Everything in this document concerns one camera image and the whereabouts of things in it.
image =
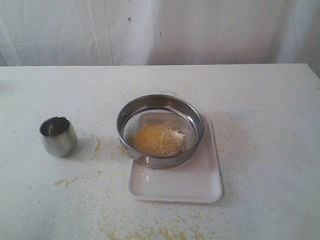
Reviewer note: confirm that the yellow white grain pile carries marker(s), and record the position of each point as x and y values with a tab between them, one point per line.
156	139

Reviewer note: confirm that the white plastic tray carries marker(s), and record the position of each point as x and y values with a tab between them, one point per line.
196	181

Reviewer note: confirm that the stainless steel cup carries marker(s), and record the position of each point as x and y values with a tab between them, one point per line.
58	136

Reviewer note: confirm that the round stainless steel sieve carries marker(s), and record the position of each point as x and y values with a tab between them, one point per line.
164	109

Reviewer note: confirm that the white backdrop curtain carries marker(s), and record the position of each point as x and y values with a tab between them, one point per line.
158	32

